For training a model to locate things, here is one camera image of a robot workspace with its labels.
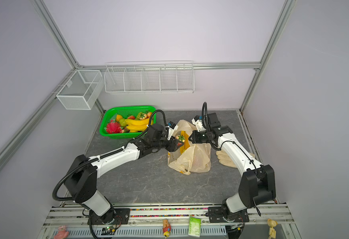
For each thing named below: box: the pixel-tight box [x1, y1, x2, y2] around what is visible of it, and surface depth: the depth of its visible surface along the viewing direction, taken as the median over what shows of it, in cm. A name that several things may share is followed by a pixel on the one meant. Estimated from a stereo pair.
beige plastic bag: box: [167, 119, 212, 176], surface depth 84 cm
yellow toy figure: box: [267, 218, 279, 239], surface depth 71 cm
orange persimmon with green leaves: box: [175, 134, 186, 143], surface depth 82 cm
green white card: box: [188, 216, 202, 238], surface depth 71 cm
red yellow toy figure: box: [162, 219, 172, 239], surface depth 70 cm
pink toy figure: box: [53, 225, 69, 239], surface depth 69 cm
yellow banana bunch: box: [124, 118, 154, 133], surface depth 102 cm
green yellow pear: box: [119, 118, 128, 128], surface depth 108 cm
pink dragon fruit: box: [106, 119, 123, 134], surface depth 101 cm
